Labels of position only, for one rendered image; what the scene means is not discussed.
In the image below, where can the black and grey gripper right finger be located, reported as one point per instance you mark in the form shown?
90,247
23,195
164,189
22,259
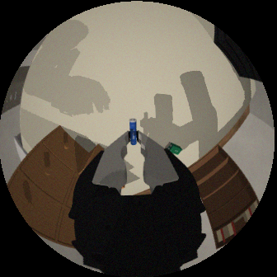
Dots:
162,167

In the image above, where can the brown wooden drawer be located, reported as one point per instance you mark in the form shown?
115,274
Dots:
64,149
39,212
66,231
70,197
89,157
47,173

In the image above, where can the brown wooden chest of drawers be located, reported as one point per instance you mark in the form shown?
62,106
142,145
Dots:
68,191

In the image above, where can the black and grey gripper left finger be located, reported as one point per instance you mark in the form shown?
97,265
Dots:
107,169

